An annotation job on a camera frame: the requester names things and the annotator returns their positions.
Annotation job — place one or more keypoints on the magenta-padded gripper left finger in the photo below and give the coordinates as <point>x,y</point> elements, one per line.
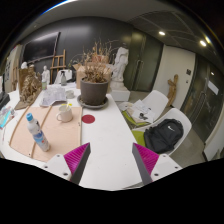
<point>56,165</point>

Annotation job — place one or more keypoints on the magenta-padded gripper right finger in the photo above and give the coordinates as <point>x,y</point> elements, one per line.
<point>165,165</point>

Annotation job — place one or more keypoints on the blue-capped clear water bottle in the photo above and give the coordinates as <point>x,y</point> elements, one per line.
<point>37,133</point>

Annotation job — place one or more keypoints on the black backpack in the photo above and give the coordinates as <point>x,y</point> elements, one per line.
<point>163,135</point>

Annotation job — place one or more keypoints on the light plywood board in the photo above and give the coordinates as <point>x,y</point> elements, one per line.
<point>63,133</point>

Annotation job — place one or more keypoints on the white shell chair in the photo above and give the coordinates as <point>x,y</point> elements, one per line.
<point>180,116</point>
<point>156,100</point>

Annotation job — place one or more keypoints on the white ceramic mug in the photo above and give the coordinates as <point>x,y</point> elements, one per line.
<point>65,115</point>

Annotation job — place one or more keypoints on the flat round red coaster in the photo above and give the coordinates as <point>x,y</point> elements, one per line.
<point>88,119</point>

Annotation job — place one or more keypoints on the stack of papers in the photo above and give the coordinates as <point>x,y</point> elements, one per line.
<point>141,111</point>

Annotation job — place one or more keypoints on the grey plant saucer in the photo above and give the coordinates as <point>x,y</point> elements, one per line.
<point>81,104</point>

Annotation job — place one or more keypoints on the printed paper sheets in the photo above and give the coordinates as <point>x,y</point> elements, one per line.
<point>53,95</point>

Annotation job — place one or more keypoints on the colourful plastic pack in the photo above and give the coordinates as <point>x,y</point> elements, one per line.
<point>5,116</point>

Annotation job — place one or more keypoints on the wooden human figure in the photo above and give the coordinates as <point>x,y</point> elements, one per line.
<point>172,88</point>

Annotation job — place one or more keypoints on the small pale green bottle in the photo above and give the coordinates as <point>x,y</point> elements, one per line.
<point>44,85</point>

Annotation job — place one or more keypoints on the brown carved relief sculpture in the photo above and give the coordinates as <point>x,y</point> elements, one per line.
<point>30,88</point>

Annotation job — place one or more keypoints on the grey pot with dried plant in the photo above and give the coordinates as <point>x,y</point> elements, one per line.
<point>93,91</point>

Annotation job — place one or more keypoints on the black case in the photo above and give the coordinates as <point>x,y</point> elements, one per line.
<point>3,99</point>

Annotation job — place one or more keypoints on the small white plaster figurine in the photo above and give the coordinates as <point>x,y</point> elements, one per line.
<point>45,74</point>

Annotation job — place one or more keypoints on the brown cardboard box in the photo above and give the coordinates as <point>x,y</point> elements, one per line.
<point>80,75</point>

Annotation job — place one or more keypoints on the wooden easel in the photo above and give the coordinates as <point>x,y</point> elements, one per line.
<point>58,63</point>

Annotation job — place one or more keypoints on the white plaster bust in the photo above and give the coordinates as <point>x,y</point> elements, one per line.
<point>24,65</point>

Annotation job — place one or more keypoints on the tall white plaster statue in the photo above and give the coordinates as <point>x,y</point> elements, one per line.
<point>120,63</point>

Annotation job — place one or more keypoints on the round ceiling spotlight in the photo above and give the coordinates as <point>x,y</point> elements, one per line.
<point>161,33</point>
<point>202,43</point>

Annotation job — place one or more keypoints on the long ceiling light strip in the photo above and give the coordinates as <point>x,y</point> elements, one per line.
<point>58,6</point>

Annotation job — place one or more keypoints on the black wall screen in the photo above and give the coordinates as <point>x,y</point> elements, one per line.
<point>40,48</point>

